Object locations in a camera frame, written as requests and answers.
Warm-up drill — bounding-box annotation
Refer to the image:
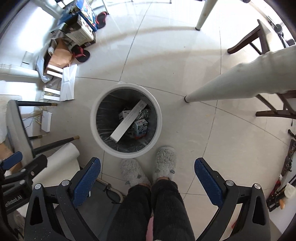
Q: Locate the white table leg near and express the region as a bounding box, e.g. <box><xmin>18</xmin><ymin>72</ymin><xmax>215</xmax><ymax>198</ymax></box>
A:
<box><xmin>184</xmin><ymin>45</ymin><xmax>296</xmax><ymax>103</ymax></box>

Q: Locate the dark wooden chair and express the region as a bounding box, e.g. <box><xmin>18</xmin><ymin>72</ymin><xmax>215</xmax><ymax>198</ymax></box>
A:
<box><xmin>227</xmin><ymin>20</ymin><xmax>295</xmax><ymax>119</ymax></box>

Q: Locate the long white box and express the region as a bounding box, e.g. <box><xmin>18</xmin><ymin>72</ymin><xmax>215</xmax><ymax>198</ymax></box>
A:
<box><xmin>110</xmin><ymin>100</ymin><xmax>147</xmax><ymax>143</ymax></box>

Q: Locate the left black trouser leg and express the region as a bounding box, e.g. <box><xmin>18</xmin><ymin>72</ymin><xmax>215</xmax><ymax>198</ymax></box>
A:
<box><xmin>107</xmin><ymin>184</ymin><xmax>152</xmax><ymax>241</ymax></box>

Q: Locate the white power adapter box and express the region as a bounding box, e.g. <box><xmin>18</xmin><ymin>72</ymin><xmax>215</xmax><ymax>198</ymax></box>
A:
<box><xmin>41</xmin><ymin>110</ymin><xmax>52</xmax><ymax>133</ymax></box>

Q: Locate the black red flip-flop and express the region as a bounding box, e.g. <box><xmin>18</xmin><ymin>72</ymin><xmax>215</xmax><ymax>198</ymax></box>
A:
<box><xmin>71</xmin><ymin>45</ymin><xmax>90</xmax><ymax>63</ymax></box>

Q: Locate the small carton in bin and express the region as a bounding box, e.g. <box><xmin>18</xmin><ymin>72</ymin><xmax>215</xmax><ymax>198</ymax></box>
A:
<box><xmin>133</xmin><ymin>119</ymin><xmax>148</xmax><ymax>139</ymax></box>

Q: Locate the right black trouser leg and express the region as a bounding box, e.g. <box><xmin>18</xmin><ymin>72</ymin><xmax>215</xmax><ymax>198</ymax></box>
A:
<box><xmin>152</xmin><ymin>179</ymin><xmax>195</xmax><ymax>240</ymax></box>

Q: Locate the grey upholstered chair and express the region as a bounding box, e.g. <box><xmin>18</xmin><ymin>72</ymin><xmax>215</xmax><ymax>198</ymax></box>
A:
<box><xmin>6</xmin><ymin>100</ymin><xmax>79</xmax><ymax>166</ymax></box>

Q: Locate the white rolled cloth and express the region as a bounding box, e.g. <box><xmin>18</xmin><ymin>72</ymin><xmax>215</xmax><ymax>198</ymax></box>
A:
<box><xmin>17</xmin><ymin>141</ymin><xmax>82</xmax><ymax>216</ymax></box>

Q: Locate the white flat paper sheet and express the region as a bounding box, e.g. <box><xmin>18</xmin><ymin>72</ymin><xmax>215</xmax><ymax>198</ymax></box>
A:
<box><xmin>60</xmin><ymin>64</ymin><xmax>78</xmax><ymax>101</ymax></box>

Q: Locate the right grey fluffy slipper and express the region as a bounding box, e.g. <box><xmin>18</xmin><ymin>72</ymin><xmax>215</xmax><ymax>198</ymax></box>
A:
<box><xmin>152</xmin><ymin>147</ymin><xmax>177</xmax><ymax>183</ymax></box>

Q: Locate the white table leg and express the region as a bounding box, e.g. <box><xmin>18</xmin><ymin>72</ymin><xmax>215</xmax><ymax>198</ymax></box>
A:
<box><xmin>184</xmin><ymin>45</ymin><xmax>296</xmax><ymax>103</ymax></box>
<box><xmin>195</xmin><ymin>0</ymin><xmax>217</xmax><ymax>31</ymax></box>

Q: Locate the black trouser leg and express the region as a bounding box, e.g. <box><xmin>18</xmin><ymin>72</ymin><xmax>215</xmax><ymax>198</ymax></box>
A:
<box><xmin>107</xmin><ymin>184</ymin><xmax>152</xmax><ymax>241</ymax></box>
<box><xmin>152</xmin><ymin>179</ymin><xmax>195</xmax><ymax>240</ymax></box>

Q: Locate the grey fluffy slipper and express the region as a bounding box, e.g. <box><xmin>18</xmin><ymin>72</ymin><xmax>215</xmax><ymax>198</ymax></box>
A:
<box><xmin>152</xmin><ymin>147</ymin><xmax>177</xmax><ymax>183</ymax></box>
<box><xmin>120</xmin><ymin>159</ymin><xmax>151</xmax><ymax>187</ymax></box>

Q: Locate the brown cardboard piece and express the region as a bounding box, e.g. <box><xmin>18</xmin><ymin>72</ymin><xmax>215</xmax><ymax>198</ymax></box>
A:
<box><xmin>44</xmin><ymin>38</ymin><xmax>73</xmax><ymax>69</ymax></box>

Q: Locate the white table leg far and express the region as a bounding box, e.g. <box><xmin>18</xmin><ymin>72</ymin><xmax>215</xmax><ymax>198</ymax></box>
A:
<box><xmin>195</xmin><ymin>0</ymin><xmax>217</xmax><ymax>31</ymax></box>

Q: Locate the white round trash bin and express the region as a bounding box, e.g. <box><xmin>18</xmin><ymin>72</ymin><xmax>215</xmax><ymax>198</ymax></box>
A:
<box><xmin>90</xmin><ymin>83</ymin><xmax>163</xmax><ymax>159</ymax></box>

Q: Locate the left grey fluffy slipper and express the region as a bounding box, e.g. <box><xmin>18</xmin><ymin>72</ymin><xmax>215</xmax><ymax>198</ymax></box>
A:
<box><xmin>120</xmin><ymin>159</ymin><xmax>151</xmax><ymax>187</ymax></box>

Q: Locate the white printed carton box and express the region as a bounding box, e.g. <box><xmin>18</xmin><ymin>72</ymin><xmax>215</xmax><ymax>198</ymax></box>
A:
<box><xmin>65</xmin><ymin>15</ymin><xmax>96</xmax><ymax>47</ymax></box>

